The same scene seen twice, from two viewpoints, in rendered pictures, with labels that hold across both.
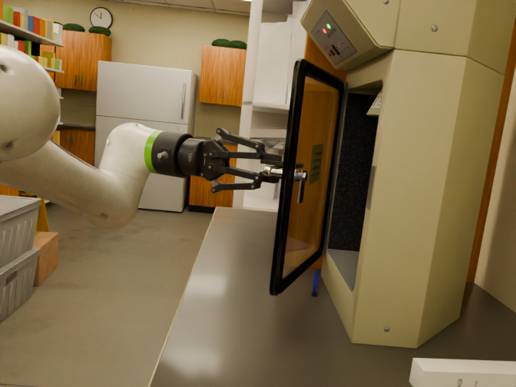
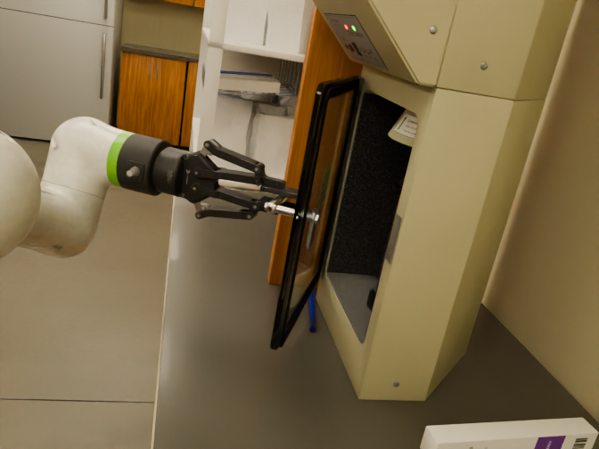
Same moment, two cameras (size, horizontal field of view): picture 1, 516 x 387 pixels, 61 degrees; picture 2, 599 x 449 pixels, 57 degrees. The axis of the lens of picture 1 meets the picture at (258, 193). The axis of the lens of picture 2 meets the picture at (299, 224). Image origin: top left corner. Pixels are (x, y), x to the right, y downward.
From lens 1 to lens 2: 0.20 m
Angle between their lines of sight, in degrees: 15
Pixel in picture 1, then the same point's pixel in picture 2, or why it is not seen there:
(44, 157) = not seen: outside the picture
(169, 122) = (86, 21)
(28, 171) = not seen: outside the picture
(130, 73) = not seen: outside the picture
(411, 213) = (435, 268)
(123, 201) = (80, 227)
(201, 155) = (183, 172)
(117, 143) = (68, 149)
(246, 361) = (250, 436)
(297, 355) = (304, 422)
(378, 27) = (422, 61)
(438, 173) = (467, 226)
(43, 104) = (28, 203)
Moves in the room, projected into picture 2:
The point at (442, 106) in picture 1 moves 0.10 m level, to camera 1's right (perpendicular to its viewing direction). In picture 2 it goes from (481, 155) to (548, 165)
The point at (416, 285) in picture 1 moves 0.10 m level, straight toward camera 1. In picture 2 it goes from (431, 340) to (430, 377)
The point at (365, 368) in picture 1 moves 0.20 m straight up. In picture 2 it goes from (375, 434) to (408, 309)
